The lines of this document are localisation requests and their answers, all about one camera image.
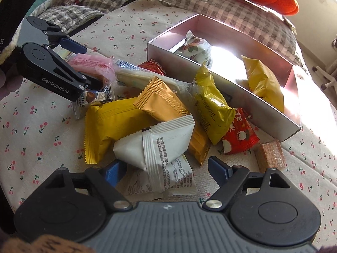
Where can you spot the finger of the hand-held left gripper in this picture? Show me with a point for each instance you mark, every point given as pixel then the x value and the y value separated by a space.
pixel 71 44
pixel 90 83

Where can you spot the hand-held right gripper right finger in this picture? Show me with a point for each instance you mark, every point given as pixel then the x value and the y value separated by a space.
pixel 218 167

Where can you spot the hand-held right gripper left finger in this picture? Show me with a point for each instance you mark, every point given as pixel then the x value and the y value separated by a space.
pixel 115 170

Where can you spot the blue white candy packet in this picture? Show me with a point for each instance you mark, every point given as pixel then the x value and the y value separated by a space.
pixel 97 97

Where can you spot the red apple print snack packet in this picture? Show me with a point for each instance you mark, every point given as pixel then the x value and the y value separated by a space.
pixel 239 134

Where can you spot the large yellow snack packet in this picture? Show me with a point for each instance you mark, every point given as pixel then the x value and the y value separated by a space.
pixel 110 121

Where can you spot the white snack packet black text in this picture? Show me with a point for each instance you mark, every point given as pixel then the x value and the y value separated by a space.
pixel 158 150

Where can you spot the brown wafer cube packet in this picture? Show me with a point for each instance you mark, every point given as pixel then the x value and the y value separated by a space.
pixel 270 155

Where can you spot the yellow packet with dark print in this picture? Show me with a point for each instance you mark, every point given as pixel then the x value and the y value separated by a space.
pixel 213 110

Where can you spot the gold snack packet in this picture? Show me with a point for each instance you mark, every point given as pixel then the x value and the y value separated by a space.
pixel 163 100

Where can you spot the silver cardboard box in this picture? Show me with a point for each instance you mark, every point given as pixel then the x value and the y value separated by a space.
pixel 173 63

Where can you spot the puffy yellow snack packet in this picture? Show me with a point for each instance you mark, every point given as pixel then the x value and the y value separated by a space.
pixel 263 84

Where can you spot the white fruit print snack packet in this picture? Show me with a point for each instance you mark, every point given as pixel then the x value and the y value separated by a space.
pixel 194 48

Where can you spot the person's right forearm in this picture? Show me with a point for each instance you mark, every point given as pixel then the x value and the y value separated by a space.
pixel 39 246

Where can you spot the person's left hand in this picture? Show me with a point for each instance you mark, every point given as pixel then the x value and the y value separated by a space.
pixel 8 84

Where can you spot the pink snack packet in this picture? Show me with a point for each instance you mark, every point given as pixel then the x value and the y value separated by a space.
pixel 89 63

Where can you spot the teal cushion white print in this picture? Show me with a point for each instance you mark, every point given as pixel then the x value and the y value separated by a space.
pixel 44 2

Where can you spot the grey checked blanket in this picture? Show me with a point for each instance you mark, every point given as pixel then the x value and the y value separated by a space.
pixel 73 13

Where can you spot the cream wafer clear packet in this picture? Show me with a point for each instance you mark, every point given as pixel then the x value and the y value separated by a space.
pixel 134 75

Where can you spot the red crumpled snack packet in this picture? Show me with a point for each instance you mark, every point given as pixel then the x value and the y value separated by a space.
pixel 152 67

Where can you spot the cherry print bed sheet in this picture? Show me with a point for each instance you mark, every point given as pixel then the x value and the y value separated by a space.
pixel 39 137

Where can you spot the white office chair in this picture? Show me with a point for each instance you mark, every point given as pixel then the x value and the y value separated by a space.
pixel 326 76

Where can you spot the grey checked pillow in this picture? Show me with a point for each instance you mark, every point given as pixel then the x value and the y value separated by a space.
pixel 237 13

